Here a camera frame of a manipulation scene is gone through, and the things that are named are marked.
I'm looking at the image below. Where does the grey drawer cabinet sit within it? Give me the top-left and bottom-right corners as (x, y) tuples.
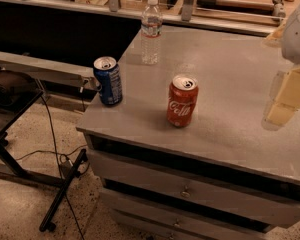
(78, 26), (300, 238)

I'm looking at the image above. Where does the middle grey drawer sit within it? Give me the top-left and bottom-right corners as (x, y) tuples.
(100, 188), (266, 240)

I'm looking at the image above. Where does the black side stand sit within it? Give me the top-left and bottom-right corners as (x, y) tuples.
(0, 67), (87, 232)

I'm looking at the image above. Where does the grey metal bench rail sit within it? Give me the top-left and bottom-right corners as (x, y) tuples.
(0, 52), (97, 90)

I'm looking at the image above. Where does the black floor cable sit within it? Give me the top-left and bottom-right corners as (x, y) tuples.
(15, 93), (88, 240)

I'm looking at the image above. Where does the blue pepsi can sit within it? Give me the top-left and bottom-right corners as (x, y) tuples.
(93, 56), (123, 106)

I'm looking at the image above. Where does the red coke can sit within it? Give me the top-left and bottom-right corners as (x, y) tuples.
(167, 74), (199, 127)

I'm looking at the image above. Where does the grey drawer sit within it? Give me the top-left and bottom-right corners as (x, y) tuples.
(100, 188), (266, 240)
(88, 150), (300, 226)

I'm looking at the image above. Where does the top grey drawer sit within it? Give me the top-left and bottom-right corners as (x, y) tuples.
(88, 150), (300, 226)

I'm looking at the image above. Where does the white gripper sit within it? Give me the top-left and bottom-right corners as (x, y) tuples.
(265, 4), (300, 126)

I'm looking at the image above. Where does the clear plastic water bottle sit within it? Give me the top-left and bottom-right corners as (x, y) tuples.
(141, 0), (163, 65)

